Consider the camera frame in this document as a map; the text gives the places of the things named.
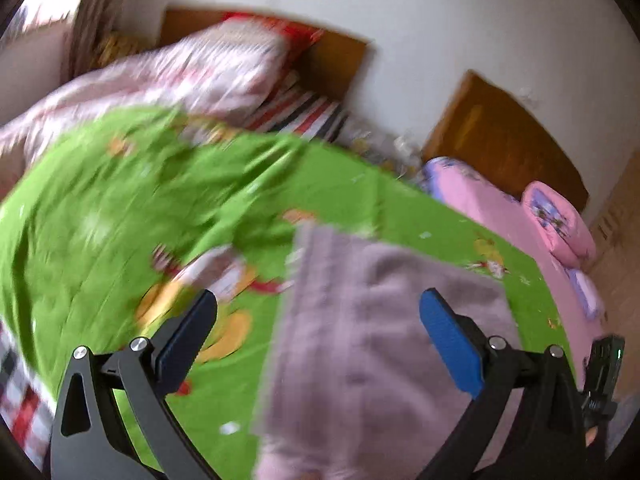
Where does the pink bed sheet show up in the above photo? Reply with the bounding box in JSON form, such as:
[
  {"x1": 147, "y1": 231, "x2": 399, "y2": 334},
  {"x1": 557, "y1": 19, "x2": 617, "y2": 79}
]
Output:
[{"x1": 420, "y1": 157, "x2": 608, "y2": 376}]

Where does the small lilac pillow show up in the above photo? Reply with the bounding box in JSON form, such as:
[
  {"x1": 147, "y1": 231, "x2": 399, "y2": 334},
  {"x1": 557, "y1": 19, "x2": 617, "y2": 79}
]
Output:
[{"x1": 567, "y1": 267, "x2": 603, "y2": 320}]

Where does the brown curtain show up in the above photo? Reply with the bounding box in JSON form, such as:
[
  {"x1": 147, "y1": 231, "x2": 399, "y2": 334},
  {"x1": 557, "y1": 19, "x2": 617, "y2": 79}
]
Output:
[{"x1": 70, "y1": 0, "x2": 132, "y2": 76}]

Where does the pink folded quilt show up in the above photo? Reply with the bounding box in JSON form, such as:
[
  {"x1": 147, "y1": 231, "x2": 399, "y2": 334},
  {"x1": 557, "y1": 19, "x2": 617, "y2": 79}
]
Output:
[{"x1": 520, "y1": 180, "x2": 598, "y2": 268}]

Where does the cluttered nightstand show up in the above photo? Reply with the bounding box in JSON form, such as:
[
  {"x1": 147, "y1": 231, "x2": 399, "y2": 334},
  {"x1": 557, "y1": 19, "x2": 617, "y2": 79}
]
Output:
[{"x1": 345, "y1": 125, "x2": 426, "y2": 181}]

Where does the pink floral quilt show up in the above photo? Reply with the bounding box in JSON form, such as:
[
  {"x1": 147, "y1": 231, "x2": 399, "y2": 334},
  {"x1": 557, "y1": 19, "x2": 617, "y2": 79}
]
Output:
[{"x1": 0, "y1": 22, "x2": 291, "y2": 171}]

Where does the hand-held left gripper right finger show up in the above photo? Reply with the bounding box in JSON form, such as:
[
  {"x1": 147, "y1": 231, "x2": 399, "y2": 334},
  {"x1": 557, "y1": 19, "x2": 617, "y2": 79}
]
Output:
[{"x1": 420, "y1": 287, "x2": 588, "y2": 480}]

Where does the yellow patterned cloth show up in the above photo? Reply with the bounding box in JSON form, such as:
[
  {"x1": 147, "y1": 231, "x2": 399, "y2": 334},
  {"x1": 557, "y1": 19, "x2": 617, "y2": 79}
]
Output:
[{"x1": 95, "y1": 32, "x2": 146, "y2": 67}]

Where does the green printed blanket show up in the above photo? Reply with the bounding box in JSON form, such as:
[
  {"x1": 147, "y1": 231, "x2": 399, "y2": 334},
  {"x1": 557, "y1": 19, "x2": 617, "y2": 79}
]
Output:
[{"x1": 0, "y1": 105, "x2": 576, "y2": 480}]

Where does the large bright window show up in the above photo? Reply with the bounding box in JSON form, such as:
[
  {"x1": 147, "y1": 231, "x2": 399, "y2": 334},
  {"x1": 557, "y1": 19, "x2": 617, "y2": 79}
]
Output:
[{"x1": 10, "y1": 2, "x2": 76, "y2": 38}]

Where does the red pillow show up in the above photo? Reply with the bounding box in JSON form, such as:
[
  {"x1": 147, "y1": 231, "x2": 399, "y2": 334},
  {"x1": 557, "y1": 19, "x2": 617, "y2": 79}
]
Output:
[{"x1": 220, "y1": 10, "x2": 326, "y2": 76}]

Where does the wooden bed headboard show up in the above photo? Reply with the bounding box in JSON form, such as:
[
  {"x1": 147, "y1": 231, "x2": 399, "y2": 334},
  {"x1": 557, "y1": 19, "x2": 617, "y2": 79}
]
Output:
[
  {"x1": 160, "y1": 7, "x2": 371, "y2": 106},
  {"x1": 422, "y1": 70, "x2": 591, "y2": 216}
]

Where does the mauve towel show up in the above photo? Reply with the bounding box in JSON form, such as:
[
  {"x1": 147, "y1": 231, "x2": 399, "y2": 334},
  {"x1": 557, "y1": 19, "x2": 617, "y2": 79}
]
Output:
[{"x1": 252, "y1": 222, "x2": 511, "y2": 480}]

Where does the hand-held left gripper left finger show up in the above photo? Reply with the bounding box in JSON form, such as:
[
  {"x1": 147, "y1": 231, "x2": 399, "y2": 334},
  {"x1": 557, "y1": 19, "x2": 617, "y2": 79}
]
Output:
[{"x1": 47, "y1": 290, "x2": 221, "y2": 480}]

